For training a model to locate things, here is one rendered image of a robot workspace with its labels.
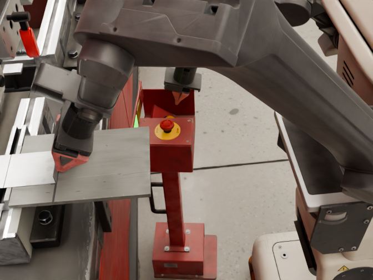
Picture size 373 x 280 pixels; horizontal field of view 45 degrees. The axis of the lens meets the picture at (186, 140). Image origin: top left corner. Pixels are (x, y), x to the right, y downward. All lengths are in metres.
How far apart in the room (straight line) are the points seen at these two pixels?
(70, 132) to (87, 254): 0.26
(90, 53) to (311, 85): 0.17
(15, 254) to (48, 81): 0.36
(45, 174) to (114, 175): 0.14
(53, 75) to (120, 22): 0.45
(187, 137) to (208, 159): 0.98
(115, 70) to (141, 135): 0.63
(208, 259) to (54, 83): 1.29
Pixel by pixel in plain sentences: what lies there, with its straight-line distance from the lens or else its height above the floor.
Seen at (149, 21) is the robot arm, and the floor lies 1.51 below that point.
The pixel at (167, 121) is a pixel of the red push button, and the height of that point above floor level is 0.81.
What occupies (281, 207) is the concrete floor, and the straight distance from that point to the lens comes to 2.07.
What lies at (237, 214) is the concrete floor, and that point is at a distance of 2.03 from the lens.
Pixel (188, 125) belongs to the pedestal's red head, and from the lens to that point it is 1.27.
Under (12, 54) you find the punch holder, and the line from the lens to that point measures 0.91.
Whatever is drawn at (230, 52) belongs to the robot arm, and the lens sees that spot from 0.29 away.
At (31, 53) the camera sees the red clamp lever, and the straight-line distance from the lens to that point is 0.94.
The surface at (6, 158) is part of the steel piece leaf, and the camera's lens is 0.98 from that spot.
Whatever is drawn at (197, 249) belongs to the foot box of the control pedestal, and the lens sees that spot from 1.79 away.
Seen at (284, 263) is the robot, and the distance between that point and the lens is 1.60.
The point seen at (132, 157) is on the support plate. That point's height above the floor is 1.00.
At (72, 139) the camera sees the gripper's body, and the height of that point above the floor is 1.10.
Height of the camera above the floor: 1.67
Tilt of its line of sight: 46 degrees down
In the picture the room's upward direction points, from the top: 3 degrees counter-clockwise
